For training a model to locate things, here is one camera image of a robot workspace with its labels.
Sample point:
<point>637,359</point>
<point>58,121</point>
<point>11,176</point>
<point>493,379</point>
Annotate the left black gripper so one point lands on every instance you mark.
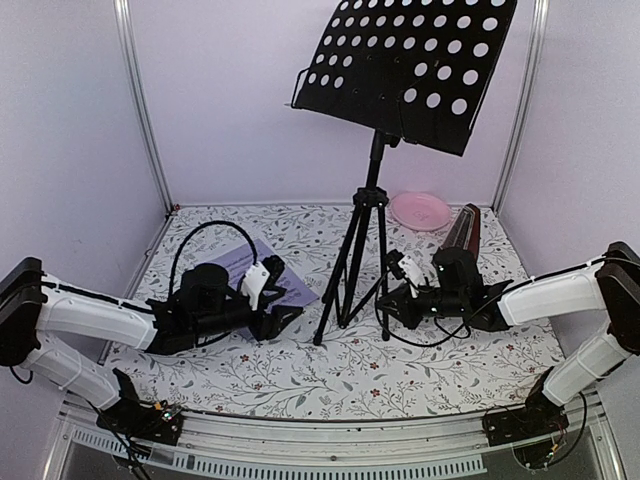
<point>268,324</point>

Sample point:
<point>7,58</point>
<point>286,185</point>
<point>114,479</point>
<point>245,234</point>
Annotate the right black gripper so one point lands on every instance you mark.
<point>402,304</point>

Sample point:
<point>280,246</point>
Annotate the black folding tripod stand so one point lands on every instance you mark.
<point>341,289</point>

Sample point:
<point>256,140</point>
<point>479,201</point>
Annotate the black perforated music stand desk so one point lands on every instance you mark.
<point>416,70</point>

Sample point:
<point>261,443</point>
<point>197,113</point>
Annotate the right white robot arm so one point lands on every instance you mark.
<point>609,283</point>

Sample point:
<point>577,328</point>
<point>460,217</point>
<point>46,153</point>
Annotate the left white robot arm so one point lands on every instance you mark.
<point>35,307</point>

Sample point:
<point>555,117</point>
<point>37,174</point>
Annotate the floral patterned table mat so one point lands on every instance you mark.
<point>353,373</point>

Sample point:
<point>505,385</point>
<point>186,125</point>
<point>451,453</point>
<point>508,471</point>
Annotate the pink plastic plate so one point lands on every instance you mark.
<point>420,211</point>

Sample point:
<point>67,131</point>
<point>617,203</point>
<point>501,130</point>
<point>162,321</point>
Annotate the dark red metronome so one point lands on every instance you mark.
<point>465,231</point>

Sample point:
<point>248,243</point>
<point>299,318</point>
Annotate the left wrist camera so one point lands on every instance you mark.
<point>257,276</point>

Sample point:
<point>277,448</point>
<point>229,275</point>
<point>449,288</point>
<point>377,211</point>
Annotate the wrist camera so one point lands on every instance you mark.
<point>403,267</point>
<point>257,276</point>

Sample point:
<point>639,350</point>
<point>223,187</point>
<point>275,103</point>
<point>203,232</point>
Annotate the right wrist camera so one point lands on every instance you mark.
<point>403,267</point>

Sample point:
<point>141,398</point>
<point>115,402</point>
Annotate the front aluminium rail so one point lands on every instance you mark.
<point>477,445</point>

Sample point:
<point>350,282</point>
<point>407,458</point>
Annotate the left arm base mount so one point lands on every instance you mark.
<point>160,423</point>

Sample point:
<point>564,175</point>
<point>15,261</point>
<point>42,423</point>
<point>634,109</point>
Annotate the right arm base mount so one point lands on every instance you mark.
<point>535,418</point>

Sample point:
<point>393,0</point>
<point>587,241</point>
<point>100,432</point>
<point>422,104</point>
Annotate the left aluminium frame post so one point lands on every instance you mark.
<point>127,41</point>

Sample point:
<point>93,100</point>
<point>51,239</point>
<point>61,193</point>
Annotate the aluminium frame post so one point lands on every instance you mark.
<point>533,57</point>
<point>127,41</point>

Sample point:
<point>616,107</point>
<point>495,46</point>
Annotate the right aluminium frame post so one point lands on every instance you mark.
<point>533,57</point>

